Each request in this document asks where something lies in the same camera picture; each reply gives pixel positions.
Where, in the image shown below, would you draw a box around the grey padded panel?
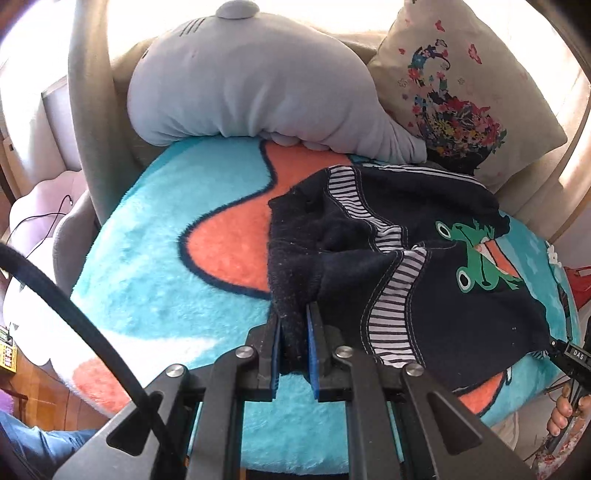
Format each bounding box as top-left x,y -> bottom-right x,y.
41,76 -> 85,172

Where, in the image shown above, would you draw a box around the beige floral cushion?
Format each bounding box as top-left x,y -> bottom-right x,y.
367,0 -> 568,195

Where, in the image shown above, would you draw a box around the teal and orange printed blanket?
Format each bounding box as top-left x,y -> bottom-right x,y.
51,136 -> 583,474

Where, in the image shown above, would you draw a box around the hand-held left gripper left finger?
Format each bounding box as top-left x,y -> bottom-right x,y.
52,314 -> 283,480

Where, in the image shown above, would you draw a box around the yellow box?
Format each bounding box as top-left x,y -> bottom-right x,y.
0,325 -> 19,370

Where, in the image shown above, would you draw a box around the person's right hand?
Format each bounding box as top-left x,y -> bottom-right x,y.
549,392 -> 580,435

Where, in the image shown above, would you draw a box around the thin black cable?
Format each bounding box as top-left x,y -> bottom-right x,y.
7,196 -> 75,259

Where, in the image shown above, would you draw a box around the grey seal plush pillow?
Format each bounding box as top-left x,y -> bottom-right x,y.
127,0 -> 428,164

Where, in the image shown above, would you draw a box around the dark navy striped pants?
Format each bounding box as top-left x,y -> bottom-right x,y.
268,165 -> 561,391

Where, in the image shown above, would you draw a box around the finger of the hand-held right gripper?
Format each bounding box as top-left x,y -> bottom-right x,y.
547,339 -> 591,377

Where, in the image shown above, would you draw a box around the pink cloud-shaped cushion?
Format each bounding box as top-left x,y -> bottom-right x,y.
2,171 -> 88,365

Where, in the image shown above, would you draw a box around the red object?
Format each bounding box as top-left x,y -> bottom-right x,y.
566,265 -> 591,319

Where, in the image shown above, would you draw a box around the person's leg in jeans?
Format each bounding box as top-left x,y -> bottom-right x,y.
0,408 -> 100,480

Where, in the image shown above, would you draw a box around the beige sofa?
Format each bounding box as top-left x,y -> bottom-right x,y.
51,0 -> 591,259

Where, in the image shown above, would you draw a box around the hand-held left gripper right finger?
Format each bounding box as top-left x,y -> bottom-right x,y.
305,302 -> 539,480

